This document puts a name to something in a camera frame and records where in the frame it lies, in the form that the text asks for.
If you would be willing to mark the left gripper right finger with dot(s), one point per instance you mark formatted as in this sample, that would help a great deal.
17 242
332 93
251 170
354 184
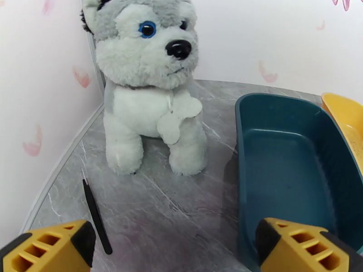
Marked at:
297 248

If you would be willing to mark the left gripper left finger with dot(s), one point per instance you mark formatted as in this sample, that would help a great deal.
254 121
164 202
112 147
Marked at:
42 251

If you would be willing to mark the thin black pen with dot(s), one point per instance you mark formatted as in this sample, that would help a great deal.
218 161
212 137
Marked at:
96 214

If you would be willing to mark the teal plastic bin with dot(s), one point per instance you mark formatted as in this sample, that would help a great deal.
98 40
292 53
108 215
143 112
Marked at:
283 166

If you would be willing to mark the yellow plastic bin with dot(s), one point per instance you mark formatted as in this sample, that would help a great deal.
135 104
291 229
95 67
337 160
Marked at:
348 121

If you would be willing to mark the grey white husky plush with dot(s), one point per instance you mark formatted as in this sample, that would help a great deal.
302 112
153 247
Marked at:
141 109

